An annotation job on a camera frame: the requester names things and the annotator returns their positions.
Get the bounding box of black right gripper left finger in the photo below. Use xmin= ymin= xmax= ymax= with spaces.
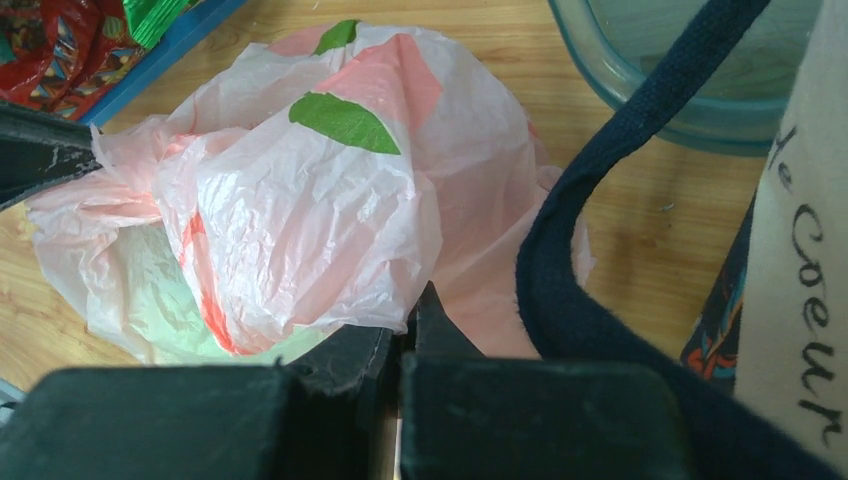
xmin=1 ymin=327 xmax=398 ymax=479

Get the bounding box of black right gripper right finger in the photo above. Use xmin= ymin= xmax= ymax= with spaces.
xmin=400 ymin=281 xmax=836 ymax=480

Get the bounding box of blue pink snack shelf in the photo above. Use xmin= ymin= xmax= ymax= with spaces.
xmin=79 ymin=0 xmax=246 ymax=127

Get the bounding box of teal transparent plastic tray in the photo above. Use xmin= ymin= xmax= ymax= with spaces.
xmin=550 ymin=0 xmax=821 ymax=157

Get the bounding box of cream canvas tote bag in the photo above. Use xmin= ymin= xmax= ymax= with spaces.
xmin=515 ymin=1 xmax=847 ymax=479

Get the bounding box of pink plastic grocery bag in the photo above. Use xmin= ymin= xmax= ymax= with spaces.
xmin=27 ymin=20 xmax=561 ymax=364

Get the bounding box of green white snack bag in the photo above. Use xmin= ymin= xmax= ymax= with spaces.
xmin=122 ymin=0 xmax=200 ymax=49

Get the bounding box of red patterned snack bag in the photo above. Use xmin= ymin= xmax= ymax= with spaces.
xmin=1 ymin=0 xmax=147 ymax=121

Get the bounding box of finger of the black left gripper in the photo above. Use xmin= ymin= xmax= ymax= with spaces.
xmin=1 ymin=100 xmax=102 ymax=210

